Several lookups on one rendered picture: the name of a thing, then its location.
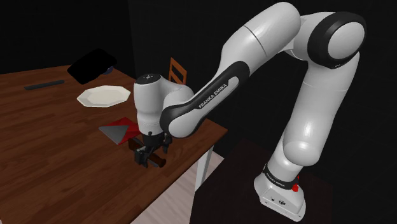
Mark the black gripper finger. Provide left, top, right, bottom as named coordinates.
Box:
left=160, top=140, right=173, bottom=155
left=134, top=145, right=153, bottom=169

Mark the white octagonal plate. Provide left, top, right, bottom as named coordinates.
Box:
left=76, top=85, right=132, bottom=109

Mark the orange wooden chair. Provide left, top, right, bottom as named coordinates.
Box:
left=168, top=57, right=188, bottom=85

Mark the dark robot stand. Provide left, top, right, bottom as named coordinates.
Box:
left=189, top=137, right=333, bottom=224

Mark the brown wooden table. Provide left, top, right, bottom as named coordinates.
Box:
left=0, top=64, right=229, bottom=224

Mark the black flat tablet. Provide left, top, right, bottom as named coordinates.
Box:
left=67, top=48, right=118, bottom=85

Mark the black long remote control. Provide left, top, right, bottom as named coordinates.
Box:
left=24, top=80, right=66, bottom=92

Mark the grey blade brown handle knife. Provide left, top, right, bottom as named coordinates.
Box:
left=98, top=123, right=167, bottom=169

